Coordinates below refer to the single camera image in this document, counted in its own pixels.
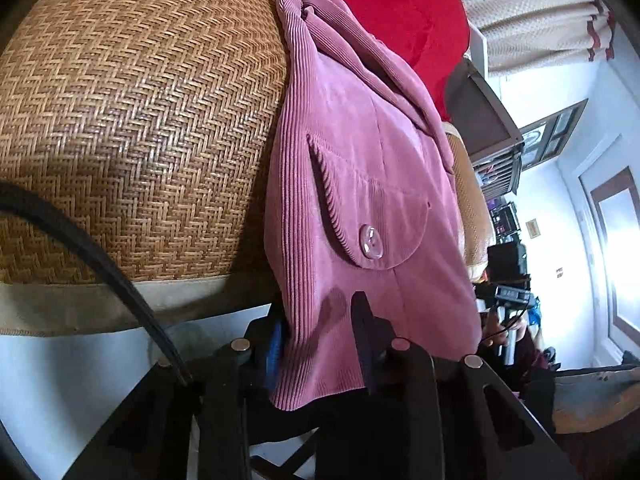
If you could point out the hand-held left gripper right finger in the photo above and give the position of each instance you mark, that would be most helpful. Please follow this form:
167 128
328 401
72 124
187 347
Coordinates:
363 345

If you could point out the small yellow wall plaque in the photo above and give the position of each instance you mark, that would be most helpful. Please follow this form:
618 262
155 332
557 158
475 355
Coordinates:
532 228

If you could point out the person's right hand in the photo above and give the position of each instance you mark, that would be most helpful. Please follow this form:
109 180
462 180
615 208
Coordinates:
492 337

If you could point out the black box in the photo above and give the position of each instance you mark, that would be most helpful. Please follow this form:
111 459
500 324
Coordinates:
507 262

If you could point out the red blanket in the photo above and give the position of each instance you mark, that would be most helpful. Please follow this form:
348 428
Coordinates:
395 10

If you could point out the woven rattan mat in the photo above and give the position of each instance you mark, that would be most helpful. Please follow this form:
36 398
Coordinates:
140 125

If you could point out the beige dotted curtain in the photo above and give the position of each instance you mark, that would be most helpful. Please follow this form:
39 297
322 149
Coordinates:
530 10

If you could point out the dark framed picture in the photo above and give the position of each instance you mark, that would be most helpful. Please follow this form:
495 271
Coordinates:
555 132

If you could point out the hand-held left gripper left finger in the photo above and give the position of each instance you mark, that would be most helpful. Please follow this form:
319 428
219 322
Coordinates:
274 357

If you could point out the brown wooden cabinet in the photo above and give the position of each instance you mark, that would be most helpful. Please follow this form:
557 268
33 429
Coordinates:
480 105

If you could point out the white door with window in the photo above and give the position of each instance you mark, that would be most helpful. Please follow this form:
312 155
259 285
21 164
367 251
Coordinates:
617 260

